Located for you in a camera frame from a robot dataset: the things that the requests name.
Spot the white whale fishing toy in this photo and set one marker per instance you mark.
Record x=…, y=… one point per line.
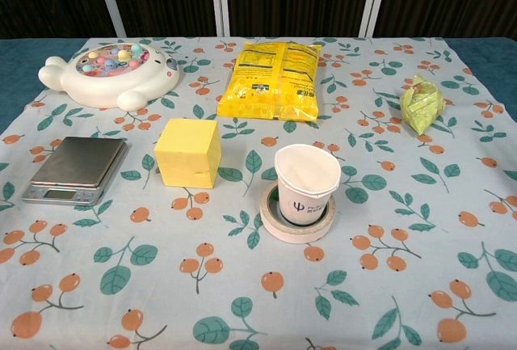
x=105, y=87

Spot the pale pink tape roll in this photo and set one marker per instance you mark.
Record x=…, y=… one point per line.
x=291, y=233

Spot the white paper cup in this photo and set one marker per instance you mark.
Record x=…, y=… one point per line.
x=307, y=172

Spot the silver digital scale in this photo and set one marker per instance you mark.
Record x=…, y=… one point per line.
x=76, y=164

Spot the crumpled green packet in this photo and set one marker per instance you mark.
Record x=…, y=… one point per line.
x=420, y=107

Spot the floral leaf print tablecloth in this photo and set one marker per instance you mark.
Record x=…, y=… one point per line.
x=258, y=285

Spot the yellow snack bag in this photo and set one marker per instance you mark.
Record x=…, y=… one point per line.
x=266, y=83

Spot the yellow foam block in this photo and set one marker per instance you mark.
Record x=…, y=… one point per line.
x=186, y=152

